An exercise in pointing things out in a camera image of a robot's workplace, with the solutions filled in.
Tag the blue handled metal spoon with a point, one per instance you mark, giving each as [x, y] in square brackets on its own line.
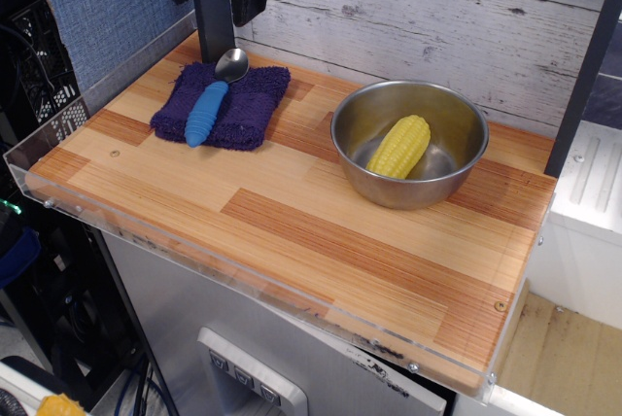
[232, 66]

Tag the purple towel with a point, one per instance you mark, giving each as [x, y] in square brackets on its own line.
[243, 116]

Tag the yellow plastic corn cob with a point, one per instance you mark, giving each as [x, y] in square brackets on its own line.
[401, 148]

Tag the blue fabric panel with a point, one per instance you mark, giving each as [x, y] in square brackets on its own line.
[100, 35]

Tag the stainless steel bowl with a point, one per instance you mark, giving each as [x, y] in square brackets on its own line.
[459, 138]

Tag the clear acrylic table guard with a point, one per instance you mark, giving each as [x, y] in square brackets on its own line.
[432, 289]

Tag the stainless steel cabinet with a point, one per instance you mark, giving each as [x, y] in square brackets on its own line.
[193, 325]

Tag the white plastic unit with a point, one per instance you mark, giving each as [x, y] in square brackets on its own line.
[576, 262]

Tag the yellow object bottom left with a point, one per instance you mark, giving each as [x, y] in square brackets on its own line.
[59, 405]

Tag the dark grey vertical post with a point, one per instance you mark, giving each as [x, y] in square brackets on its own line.
[215, 28]

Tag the dark right vertical post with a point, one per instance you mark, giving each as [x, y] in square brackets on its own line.
[587, 76]

